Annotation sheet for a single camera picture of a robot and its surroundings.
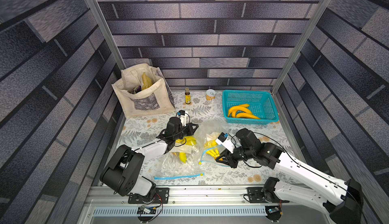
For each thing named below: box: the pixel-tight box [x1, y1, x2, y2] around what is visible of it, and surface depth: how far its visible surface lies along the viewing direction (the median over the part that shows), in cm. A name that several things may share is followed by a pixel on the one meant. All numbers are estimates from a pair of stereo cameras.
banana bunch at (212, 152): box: [203, 139, 220, 160], surface depth 71 cm
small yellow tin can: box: [205, 88, 216, 101], surface depth 115 cm
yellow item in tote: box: [141, 71, 153, 91], surface depth 97 cm
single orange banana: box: [227, 103, 253, 118], surface depth 105 cm
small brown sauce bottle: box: [184, 87, 191, 105], surface depth 109 cm
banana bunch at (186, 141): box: [175, 136, 197, 164], surface depth 85 cm
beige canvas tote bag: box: [111, 63, 176, 119], surface depth 97 cm
